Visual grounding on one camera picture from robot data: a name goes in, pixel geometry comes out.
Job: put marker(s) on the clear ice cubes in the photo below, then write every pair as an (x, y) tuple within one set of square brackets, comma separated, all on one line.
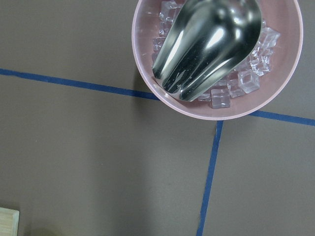
[(243, 79)]

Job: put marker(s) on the steel ice scoop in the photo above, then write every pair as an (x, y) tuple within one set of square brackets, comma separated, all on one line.
[(208, 39)]

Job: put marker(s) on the pink bowl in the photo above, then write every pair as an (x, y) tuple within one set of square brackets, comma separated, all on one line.
[(284, 16)]

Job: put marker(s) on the bamboo cutting board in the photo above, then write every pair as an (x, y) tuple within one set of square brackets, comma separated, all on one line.
[(9, 220)]

